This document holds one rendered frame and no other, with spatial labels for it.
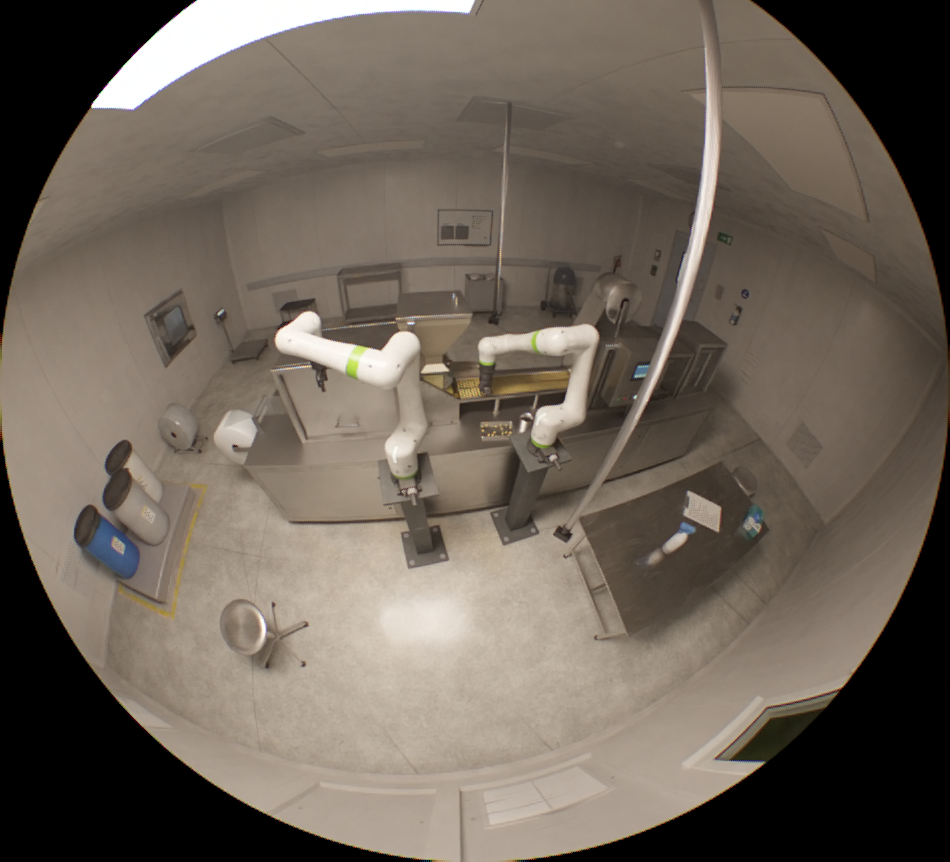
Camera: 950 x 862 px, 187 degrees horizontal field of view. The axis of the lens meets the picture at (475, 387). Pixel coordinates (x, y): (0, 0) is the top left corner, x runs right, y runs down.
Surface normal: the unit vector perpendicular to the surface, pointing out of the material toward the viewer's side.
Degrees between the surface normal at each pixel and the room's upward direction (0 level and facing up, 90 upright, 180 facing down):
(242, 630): 1
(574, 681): 0
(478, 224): 90
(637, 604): 0
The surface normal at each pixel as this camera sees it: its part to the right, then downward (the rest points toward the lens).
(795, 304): -0.98, 0.08
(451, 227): 0.20, 0.60
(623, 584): 0.05, -0.79
